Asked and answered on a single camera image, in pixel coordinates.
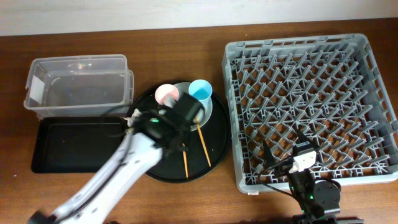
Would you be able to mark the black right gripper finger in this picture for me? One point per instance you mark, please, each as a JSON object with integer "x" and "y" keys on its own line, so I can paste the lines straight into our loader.
{"x": 302, "y": 138}
{"x": 269, "y": 160}

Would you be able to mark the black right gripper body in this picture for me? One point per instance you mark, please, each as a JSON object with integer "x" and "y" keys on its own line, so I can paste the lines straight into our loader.
{"x": 285, "y": 166}

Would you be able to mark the pink cup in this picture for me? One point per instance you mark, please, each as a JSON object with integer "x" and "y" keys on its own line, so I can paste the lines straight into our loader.
{"x": 167, "y": 95}

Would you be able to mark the grey plate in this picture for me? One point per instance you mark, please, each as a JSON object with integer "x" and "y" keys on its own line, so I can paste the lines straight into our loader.
{"x": 203, "y": 115}

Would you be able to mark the blue cup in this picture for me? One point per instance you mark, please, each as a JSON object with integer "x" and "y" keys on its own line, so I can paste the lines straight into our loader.
{"x": 201, "y": 90}

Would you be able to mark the white napkin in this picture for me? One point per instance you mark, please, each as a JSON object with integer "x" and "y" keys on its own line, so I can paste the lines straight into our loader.
{"x": 131, "y": 119}

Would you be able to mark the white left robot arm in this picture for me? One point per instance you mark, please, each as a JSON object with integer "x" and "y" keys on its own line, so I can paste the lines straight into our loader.
{"x": 92, "y": 204}

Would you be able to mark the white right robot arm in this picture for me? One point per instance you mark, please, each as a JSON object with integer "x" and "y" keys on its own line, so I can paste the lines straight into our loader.
{"x": 319, "y": 197}

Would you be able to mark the grey dishwasher rack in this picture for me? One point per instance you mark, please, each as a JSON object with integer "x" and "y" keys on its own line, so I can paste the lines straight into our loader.
{"x": 328, "y": 87}

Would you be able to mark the round black tray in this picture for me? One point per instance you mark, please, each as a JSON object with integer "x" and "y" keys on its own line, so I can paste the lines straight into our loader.
{"x": 217, "y": 135}

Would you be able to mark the clear plastic bin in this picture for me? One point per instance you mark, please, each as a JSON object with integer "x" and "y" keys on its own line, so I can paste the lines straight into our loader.
{"x": 86, "y": 85}

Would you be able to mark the black rectangular tray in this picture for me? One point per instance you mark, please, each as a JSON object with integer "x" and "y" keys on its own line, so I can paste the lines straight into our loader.
{"x": 75, "y": 144}

